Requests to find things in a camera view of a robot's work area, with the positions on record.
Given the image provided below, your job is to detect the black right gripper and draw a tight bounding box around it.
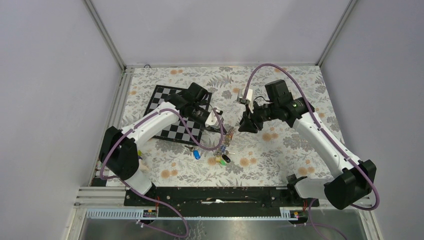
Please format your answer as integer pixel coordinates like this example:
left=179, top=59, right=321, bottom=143
left=238, top=99, right=279, bottom=134

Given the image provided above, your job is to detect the metal keyring chain with keys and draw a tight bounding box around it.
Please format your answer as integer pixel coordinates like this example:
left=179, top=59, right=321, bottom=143
left=213, top=125, right=237, bottom=167

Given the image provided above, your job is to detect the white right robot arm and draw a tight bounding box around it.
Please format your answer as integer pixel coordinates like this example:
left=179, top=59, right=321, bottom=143
left=237, top=79, right=377, bottom=210

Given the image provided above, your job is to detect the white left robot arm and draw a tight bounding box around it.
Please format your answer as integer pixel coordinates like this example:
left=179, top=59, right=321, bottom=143
left=98, top=82, right=226, bottom=206

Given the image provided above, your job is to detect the black white checkerboard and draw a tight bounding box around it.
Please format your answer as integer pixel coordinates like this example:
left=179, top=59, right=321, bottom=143
left=144, top=85, right=213, bottom=147

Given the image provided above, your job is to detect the blue key tag with key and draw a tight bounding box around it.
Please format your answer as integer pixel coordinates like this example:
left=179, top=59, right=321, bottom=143
left=185, top=145, right=201, bottom=160

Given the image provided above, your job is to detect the floral patterned table mat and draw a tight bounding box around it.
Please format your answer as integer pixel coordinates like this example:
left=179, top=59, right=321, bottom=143
left=121, top=66, right=343, bottom=187

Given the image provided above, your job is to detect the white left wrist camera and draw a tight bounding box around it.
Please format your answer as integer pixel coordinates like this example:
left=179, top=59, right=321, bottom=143
left=204, top=107, right=223, bottom=130

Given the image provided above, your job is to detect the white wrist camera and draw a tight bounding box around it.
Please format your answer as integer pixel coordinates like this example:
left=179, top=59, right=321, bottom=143
left=204, top=107, right=223, bottom=130
left=236, top=88, right=254, bottom=113

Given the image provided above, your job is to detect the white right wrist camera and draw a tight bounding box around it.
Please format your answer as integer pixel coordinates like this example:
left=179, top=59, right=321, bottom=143
left=236, top=88, right=254, bottom=113

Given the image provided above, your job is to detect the aluminium frame rail left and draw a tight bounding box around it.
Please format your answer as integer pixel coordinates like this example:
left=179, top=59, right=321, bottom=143
left=87, top=65, right=135, bottom=187

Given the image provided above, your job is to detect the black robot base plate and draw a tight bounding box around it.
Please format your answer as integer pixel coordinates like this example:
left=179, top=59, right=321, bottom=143
left=123, top=186, right=320, bottom=214

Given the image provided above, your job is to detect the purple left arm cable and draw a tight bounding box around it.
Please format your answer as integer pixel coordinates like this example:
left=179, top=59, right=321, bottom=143
left=99, top=107, right=229, bottom=239

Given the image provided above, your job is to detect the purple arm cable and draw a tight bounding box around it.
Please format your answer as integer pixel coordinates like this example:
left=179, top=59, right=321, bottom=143
left=99, top=107, right=229, bottom=239
left=242, top=63, right=381, bottom=240

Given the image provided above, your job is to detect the grey slotted cable duct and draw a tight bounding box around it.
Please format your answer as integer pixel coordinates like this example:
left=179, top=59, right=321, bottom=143
left=86, top=207, right=298, bottom=221

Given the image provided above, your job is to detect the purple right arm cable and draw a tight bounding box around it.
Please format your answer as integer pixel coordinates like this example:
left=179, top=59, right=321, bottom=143
left=242, top=63, right=381, bottom=240

